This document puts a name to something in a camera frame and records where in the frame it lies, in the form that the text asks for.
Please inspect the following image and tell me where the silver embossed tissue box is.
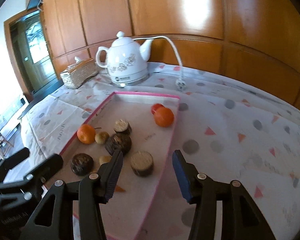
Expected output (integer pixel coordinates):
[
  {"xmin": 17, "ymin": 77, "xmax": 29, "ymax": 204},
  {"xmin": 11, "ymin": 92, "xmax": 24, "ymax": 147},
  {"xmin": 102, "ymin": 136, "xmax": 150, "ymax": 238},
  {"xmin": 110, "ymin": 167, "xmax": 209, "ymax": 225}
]
[{"xmin": 60, "ymin": 56, "xmax": 98, "ymax": 89}]

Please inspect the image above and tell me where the small tan round fruit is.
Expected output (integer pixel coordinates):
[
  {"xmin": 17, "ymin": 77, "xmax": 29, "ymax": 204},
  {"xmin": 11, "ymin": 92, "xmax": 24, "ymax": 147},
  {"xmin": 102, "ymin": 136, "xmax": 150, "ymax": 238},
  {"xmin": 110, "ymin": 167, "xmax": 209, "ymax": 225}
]
[{"xmin": 95, "ymin": 131, "xmax": 109, "ymax": 145}]

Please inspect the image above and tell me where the red tomato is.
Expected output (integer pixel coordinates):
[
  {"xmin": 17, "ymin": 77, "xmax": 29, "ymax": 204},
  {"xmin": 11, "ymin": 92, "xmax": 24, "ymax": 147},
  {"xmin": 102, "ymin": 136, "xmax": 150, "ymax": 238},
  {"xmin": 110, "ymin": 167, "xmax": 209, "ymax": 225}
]
[{"xmin": 151, "ymin": 103, "xmax": 164, "ymax": 115}]

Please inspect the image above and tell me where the white power cord with plug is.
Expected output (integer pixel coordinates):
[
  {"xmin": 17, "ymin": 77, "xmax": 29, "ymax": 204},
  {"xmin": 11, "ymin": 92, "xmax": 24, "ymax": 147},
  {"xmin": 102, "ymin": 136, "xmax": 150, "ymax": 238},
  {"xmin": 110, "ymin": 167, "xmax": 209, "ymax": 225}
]
[{"xmin": 133, "ymin": 35, "xmax": 188, "ymax": 92}]

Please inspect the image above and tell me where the pink edged white tray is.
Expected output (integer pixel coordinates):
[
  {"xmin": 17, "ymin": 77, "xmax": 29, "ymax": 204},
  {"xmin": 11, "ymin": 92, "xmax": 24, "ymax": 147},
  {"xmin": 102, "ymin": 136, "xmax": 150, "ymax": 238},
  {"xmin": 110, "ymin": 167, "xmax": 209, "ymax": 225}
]
[{"xmin": 43, "ymin": 91, "xmax": 180, "ymax": 240}]

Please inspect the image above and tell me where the cut brown cylinder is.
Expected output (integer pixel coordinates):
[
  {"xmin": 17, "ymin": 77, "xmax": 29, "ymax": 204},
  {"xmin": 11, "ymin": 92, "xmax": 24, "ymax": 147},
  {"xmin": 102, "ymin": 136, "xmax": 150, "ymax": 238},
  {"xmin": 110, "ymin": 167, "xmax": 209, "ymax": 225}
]
[
  {"xmin": 114, "ymin": 119, "xmax": 132, "ymax": 135},
  {"xmin": 130, "ymin": 151, "xmax": 154, "ymax": 177}
]

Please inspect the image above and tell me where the dark brown wrinkled fruit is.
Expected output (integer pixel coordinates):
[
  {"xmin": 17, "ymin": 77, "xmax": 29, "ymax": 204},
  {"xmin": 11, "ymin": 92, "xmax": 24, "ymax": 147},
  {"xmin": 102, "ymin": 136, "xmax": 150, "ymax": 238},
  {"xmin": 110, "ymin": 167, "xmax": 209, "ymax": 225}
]
[{"xmin": 105, "ymin": 133, "xmax": 132, "ymax": 156}]

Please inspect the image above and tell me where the orange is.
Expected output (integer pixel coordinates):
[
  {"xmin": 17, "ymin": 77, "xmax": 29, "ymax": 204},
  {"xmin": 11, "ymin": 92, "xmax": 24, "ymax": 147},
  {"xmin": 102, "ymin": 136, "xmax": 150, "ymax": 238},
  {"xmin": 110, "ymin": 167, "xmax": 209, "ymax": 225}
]
[
  {"xmin": 154, "ymin": 107, "xmax": 174, "ymax": 127},
  {"xmin": 76, "ymin": 124, "xmax": 96, "ymax": 144}
]

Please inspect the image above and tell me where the wooden glass door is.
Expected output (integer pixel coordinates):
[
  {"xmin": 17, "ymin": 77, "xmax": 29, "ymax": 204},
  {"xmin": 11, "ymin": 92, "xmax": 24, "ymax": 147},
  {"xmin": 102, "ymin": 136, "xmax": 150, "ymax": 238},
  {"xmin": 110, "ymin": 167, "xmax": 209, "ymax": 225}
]
[{"xmin": 4, "ymin": 9, "xmax": 57, "ymax": 100}]

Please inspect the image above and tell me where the white ceramic electric kettle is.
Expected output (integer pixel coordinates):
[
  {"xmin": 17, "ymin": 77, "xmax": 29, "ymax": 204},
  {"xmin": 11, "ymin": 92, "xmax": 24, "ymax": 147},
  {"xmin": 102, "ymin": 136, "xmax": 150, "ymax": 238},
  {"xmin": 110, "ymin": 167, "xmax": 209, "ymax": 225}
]
[{"xmin": 95, "ymin": 31, "xmax": 153, "ymax": 86}]

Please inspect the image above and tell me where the orange carrot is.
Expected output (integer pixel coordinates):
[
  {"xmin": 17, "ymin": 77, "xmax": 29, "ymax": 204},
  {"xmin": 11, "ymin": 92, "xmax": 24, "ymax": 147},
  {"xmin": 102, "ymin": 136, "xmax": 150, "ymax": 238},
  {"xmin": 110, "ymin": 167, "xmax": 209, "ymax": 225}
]
[{"xmin": 115, "ymin": 185, "xmax": 126, "ymax": 192}]

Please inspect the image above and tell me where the wooden panel cabinet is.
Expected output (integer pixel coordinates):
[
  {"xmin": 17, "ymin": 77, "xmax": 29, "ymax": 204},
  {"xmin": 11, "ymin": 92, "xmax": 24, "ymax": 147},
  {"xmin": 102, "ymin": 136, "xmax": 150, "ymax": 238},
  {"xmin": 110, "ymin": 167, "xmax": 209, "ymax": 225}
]
[{"xmin": 42, "ymin": 0, "xmax": 300, "ymax": 110}]

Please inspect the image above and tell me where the patterned white tablecloth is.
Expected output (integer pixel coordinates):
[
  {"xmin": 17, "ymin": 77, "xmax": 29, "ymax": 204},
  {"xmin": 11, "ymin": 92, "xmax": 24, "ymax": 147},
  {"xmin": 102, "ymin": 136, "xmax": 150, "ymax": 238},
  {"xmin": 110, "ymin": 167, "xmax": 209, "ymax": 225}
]
[{"xmin": 21, "ymin": 68, "xmax": 300, "ymax": 239}]

